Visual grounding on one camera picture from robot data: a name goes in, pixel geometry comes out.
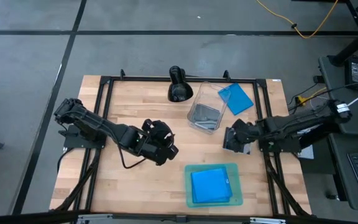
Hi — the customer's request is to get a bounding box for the teal translucent plastic tray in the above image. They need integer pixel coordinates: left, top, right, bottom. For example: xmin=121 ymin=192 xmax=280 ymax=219
xmin=184 ymin=162 xmax=244 ymax=208

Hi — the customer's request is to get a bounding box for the black barcode scanner on stand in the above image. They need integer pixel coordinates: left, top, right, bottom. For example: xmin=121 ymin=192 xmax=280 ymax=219
xmin=167 ymin=65 xmax=195 ymax=103

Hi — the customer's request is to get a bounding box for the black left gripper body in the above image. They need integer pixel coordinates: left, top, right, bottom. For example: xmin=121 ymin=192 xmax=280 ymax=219
xmin=143 ymin=121 xmax=175 ymax=153

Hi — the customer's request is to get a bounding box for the yellow extension cable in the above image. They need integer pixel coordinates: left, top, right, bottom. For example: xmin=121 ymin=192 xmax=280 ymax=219
xmin=255 ymin=0 xmax=340 ymax=40

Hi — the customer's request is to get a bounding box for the clear plastic bin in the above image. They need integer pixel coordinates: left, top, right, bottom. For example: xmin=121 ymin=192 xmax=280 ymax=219
xmin=186 ymin=81 xmax=232 ymax=135

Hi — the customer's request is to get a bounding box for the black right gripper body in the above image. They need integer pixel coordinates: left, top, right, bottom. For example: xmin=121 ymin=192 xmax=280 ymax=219
xmin=230 ymin=119 xmax=262 ymax=144

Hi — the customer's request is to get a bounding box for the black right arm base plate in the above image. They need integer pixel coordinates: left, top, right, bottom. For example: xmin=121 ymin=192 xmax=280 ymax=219
xmin=258 ymin=136 xmax=301 ymax=153

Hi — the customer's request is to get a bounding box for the black rig beam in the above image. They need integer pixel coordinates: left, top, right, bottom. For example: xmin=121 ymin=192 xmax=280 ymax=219
xmin=0 ymin=210 xmax=358 ymax=224

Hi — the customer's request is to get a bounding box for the light grey control box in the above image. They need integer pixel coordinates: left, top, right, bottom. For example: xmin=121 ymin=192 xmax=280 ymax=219
xmin=300 ymin=144 xmax=315 ymax=160

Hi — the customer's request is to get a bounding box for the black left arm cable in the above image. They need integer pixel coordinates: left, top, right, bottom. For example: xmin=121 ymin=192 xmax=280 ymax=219
xmin=117 ymin=145 xmax=148 ymax=170

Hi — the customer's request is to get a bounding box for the black desk foot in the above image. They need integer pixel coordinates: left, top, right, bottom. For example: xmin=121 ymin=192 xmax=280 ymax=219
xmin=327 ymin=29 xmax=358 ymax=67

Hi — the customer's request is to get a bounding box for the black CD jewel case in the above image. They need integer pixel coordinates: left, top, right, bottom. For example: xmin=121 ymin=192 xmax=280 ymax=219
xmin=223 ymin=126 xmax=252 ymax=156
xmin=193 ymin=103 xmax=222 ymax=125

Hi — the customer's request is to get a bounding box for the clear plastic tray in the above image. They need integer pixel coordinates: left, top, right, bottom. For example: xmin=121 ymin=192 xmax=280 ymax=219
xmin=194 ymin=121 xmax=218 ymax=131

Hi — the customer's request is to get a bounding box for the dark grey desk top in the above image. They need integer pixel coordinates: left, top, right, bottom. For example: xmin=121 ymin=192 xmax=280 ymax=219
xmin=328 ymin=133 xmax=358 ymax=212
xmin=318 ymin=55 xmax=358 ymax=135

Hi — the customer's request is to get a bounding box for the black aluminium table frame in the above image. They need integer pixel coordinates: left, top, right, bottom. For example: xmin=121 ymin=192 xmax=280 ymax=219
xmin=50 ymin=68 xmax=313 ymax=218

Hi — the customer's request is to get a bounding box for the yellow power plug cable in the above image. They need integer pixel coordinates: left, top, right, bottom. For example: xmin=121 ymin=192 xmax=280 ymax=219
xmin=295 ymin=87 xmax=328 ymax=106

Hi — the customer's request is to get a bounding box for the black power adapter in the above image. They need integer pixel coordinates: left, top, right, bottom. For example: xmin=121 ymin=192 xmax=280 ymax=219
xmin=344 ymin=57 xmax=358 ymax=92

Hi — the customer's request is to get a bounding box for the silver rig rail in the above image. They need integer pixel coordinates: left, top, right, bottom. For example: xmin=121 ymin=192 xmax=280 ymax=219
xmin=76 ymin=213 xmax=114 ymax=224
xmin=249 ymin=217 xmax=287 ymax=224

